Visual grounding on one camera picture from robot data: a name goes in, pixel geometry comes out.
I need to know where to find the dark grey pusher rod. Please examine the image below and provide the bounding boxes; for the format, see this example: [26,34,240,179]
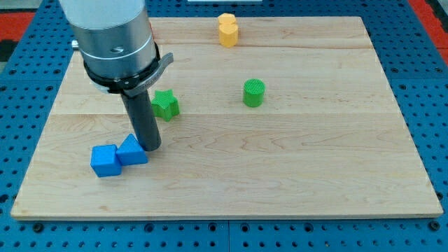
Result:
[121,91,162,151]

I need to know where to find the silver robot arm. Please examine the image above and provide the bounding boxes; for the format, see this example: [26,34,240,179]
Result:
[60,0,162,151]

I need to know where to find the green star block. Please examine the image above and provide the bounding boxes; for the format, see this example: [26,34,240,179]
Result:
[151,89,180,122]

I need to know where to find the blue triangle block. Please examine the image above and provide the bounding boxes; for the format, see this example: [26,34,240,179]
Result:
[115,134,148,166]

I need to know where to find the blue cube block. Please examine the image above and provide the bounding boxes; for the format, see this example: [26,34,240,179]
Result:
[90,144,122,177]

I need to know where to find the green cylinder block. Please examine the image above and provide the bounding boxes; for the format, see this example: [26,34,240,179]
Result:
[243,78,265,107]

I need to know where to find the yellow heart block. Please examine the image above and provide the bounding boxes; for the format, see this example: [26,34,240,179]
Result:
[218,24,239,48]

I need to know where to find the yellow hexagon block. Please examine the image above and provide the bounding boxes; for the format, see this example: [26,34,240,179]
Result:
[218,13,237,25]

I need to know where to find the wooden board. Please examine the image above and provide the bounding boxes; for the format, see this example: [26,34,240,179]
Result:
[11,16,443,221]

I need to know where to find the black clamp ring with lever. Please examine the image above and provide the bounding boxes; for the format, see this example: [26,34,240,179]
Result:
[83,43,174,98]

